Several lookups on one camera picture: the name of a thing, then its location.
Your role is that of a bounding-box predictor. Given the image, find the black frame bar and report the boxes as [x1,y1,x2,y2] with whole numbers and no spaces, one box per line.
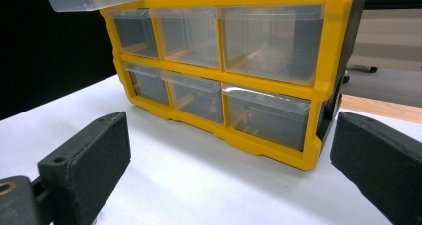
[362,0,422,11]

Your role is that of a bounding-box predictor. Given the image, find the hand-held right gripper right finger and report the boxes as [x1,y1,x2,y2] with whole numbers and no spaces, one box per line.
[330,111,422,225]

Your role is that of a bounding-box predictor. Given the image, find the wooden desk board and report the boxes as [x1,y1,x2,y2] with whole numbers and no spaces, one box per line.
[340,94,422,125]

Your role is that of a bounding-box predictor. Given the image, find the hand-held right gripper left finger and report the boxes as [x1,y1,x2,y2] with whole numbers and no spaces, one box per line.
[37,111,132,225]

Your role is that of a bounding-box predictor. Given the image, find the rows of clear drawers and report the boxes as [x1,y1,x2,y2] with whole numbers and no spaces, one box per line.
[105,0,325,152]

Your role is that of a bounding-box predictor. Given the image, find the yellow black organizer box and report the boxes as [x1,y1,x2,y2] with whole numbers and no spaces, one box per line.
[99,0,370,172]

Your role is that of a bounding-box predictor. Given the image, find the wooden cabinet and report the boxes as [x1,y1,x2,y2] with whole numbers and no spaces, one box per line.
[346,8,422,72]

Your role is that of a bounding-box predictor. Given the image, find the black chair base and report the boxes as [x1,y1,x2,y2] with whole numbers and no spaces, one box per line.
[342,64,379,85]

